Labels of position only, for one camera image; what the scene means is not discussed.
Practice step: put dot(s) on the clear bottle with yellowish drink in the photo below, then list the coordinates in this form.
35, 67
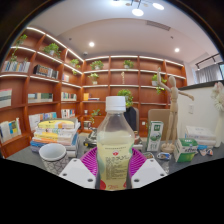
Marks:
115, 150

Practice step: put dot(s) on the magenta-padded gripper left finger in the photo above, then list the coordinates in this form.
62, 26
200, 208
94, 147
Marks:
77, 173

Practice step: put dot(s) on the white ceramic vase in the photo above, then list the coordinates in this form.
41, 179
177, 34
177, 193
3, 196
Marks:
220, 133

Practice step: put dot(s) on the branched ceiling lamp with globes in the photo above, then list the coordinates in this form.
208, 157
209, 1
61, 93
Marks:
137, 11

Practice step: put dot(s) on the tan chair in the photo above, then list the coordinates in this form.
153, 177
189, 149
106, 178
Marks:
158, 116

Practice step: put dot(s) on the wooden artist mannequin figure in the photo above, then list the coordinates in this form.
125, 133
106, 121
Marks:
172, 110

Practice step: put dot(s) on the stack of colourful books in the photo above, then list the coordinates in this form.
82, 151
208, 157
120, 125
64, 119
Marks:
56, 133

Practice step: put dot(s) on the stack of white books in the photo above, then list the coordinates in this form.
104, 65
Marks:
200, 135

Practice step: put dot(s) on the ceiling air vent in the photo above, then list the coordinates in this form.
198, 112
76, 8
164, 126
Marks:
158, 25

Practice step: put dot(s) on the green and white tissue box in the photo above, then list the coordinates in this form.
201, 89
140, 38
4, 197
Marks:
185, 151

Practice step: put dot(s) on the white wall switch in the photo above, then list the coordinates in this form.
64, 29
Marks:
191, 109

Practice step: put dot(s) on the black track light rail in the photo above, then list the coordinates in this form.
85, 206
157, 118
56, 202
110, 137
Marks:
208, 59

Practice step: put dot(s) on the small white snack packet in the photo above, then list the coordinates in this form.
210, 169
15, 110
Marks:
206, 152

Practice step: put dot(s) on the green and white drink carton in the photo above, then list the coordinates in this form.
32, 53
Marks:
154, 136

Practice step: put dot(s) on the small round snack packet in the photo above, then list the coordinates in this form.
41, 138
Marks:
148, 155

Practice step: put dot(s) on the white curtain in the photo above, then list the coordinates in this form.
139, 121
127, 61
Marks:
206, 73

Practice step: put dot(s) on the white mug with grey pattern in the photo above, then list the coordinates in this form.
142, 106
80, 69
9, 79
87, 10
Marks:
53, 160

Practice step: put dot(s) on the chair with dark jacket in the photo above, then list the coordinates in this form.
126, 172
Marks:
131, 118

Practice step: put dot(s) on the wooden shelf unit with books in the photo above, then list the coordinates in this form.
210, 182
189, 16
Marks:
43, 90

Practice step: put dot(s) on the dark framed window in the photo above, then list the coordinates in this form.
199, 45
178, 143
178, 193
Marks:
221, 70

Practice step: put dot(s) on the small blue snack packet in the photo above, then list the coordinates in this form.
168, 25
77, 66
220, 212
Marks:
164, 155

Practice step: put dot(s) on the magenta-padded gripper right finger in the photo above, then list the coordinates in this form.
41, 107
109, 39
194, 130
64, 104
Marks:
149, 173

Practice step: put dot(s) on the round recessed ceiling light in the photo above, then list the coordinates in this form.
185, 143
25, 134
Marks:
91, 44
176, 50

